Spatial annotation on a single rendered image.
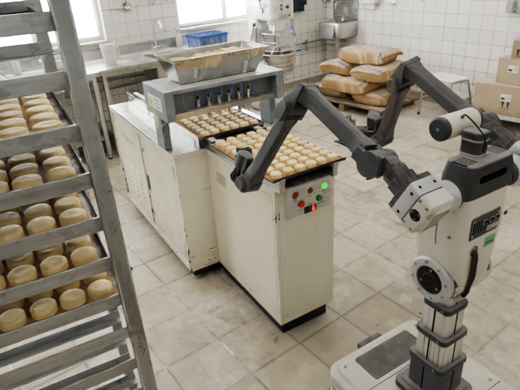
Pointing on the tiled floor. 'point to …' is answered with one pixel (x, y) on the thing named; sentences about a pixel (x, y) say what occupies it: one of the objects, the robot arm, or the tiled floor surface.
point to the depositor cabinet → (169, 186)
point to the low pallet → (366, 104)
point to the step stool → (450, 86)
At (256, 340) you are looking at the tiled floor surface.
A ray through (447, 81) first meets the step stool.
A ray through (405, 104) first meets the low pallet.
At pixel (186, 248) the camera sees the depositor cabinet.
